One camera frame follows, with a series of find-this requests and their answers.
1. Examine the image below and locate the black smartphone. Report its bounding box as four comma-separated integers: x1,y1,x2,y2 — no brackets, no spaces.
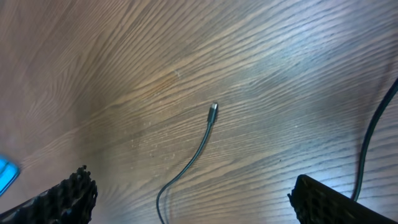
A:
0,155,21,196

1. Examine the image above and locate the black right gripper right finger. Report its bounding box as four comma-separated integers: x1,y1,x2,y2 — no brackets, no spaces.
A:
288,175,397,224

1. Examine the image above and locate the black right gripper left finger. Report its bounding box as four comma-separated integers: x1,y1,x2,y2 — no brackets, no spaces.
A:
1,165,98,224

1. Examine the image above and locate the black USB charging cable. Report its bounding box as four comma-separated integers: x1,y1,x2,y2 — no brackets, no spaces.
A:
155,77,398,224

